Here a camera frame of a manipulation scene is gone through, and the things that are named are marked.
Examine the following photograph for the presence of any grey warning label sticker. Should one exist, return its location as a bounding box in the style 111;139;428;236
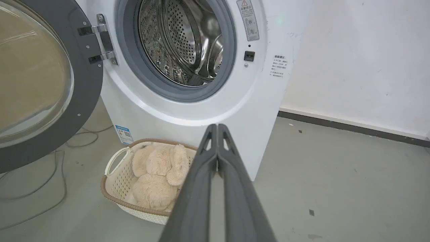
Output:
236;0;260;42

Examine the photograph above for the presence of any beige plush toy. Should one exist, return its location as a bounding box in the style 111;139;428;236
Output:
129;144;189;212

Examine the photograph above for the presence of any blue energy label sticker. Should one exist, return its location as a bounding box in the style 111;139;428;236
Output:
115;125;134;145

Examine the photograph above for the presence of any silver door hinge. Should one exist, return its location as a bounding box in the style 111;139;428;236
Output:
78;14;119;66

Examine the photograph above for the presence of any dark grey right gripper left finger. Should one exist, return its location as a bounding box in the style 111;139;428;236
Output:
159;124;218;242

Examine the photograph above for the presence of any thin grey floor cable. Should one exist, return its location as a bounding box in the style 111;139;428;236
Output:
0;125;114;231

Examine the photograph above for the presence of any white front-load washing machine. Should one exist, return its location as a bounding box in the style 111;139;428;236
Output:
75;0;314;182

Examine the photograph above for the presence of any grey round washing machine door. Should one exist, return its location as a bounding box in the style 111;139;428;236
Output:
0;0;104;174

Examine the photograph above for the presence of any white woven laundry basket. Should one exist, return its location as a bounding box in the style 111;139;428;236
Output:
100;138;198;225

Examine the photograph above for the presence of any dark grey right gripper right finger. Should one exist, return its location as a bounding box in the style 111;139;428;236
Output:
217;124;277;242

